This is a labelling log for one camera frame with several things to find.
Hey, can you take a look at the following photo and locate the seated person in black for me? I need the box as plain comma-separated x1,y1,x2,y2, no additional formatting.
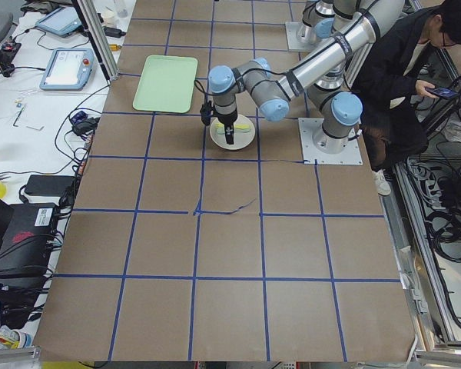
353,0,461,196

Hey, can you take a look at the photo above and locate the white round plate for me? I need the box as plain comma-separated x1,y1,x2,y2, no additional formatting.
210,114,256,151

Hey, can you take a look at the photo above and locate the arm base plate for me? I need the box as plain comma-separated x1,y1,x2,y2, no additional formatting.
285,22,319,52
298,118,363,165

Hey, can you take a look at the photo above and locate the yellow plastic fork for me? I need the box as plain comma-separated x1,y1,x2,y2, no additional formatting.
216,123,251,135

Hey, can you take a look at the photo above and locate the black power adapter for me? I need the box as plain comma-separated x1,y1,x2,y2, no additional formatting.
103,26,126,38

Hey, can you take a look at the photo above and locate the aluminium frame post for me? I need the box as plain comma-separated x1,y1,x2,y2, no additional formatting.
72,0,119,83

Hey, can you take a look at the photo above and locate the light green tray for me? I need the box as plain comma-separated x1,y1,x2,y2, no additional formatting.
132,55,198,114

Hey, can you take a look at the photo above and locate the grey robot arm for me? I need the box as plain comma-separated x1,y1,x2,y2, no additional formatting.
296,0,354,45
201,1,404,150

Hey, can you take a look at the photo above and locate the black smartphone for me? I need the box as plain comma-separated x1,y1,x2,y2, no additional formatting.
426,87,458,100

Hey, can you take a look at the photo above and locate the blue teach pendant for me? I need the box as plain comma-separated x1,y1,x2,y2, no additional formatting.
39,48,95,91
35,7,81,38

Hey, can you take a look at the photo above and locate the black computer box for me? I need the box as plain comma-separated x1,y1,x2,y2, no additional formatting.
0,203,60,278

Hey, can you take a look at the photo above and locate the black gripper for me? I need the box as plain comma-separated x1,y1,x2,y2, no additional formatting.
217,111,238,145

